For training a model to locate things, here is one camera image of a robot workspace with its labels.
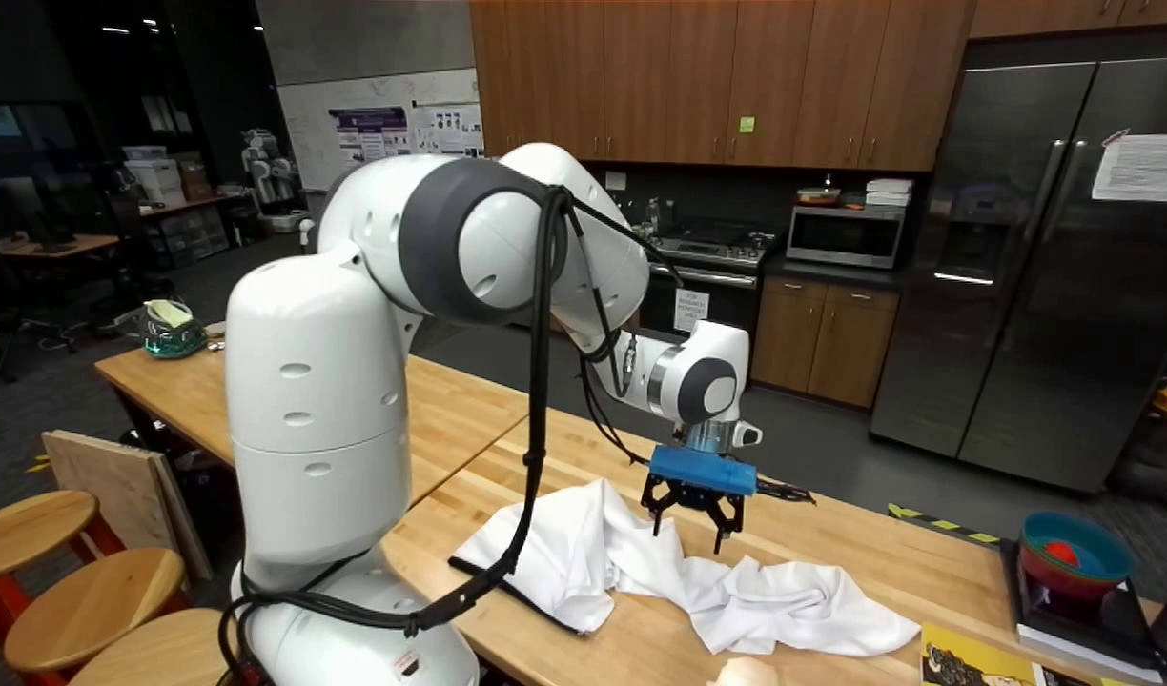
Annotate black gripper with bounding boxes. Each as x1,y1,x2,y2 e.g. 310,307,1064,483
639,473,752,555

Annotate white cloth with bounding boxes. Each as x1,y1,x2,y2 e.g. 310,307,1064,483
446,476,924,659

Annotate beige round object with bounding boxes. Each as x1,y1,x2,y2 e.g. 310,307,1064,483
712,650,787,686

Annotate wooden base cabinet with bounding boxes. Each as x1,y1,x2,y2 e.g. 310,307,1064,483
749,271,901,411

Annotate yellow book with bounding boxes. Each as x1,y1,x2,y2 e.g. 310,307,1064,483
916,622,1050,686

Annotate silver microwave oven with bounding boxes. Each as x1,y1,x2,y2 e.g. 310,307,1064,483
780,201,912,274

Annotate white plate stack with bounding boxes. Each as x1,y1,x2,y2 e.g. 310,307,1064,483
862,176,916,213

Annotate teal and red bowl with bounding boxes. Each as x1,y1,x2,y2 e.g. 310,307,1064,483
1015,511,1135,608

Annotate stainless steel refrigerator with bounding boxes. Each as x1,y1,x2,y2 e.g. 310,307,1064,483
864,30,1167,495

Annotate green tape dispenser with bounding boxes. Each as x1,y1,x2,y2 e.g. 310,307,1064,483
138,293,209,365

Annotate grey background robot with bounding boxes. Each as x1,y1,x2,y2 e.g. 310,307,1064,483
237,125,302,213

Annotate round wooden stool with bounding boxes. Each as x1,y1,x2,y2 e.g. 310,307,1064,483
63,600,231,686
0,543,190,676
0,487,124,645

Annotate plywood board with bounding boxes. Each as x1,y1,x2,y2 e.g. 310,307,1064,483
38,426,220,586

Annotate wooden desk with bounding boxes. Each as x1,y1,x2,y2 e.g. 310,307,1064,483
0,229,124,335

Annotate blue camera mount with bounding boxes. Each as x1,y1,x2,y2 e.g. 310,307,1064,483
644,441,762,500

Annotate black cable bundle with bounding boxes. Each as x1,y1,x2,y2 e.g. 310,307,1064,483
215,182,691,686

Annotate white wall poster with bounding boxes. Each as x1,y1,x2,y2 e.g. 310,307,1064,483
409,100,487,159

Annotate wooden wall cabinets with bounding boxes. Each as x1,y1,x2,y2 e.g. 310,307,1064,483
466,0,1167,176

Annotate purple wall poster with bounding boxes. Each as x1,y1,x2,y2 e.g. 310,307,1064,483
323,102,415,163

